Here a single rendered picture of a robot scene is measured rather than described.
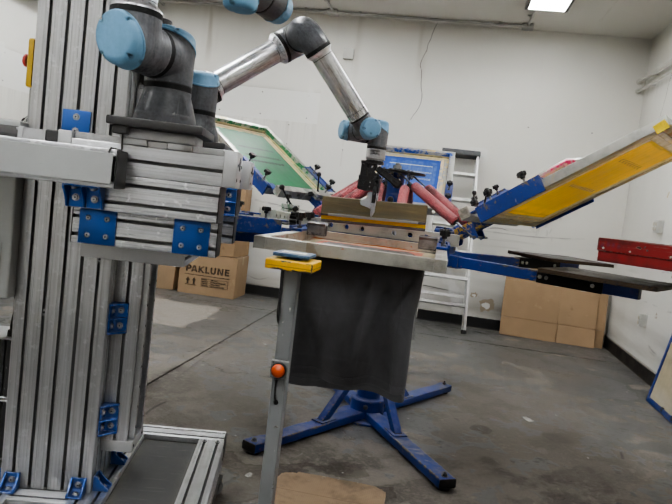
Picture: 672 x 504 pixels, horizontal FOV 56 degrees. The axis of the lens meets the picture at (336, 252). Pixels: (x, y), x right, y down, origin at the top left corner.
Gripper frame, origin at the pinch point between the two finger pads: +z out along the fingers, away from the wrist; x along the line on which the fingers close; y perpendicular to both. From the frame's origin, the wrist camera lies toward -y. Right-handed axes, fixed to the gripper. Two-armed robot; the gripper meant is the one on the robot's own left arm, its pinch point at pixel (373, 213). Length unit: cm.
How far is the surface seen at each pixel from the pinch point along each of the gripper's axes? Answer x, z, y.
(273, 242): 59, 12, 23
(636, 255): -3, 3, -98
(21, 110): -310, -51, 380
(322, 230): 0.2, 9.2, 19.1
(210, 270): -366, 83, 196
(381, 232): -23.0, 7.9, -1.9
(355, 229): -23.0, 8.1, 9.2
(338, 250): 59, 11, 3
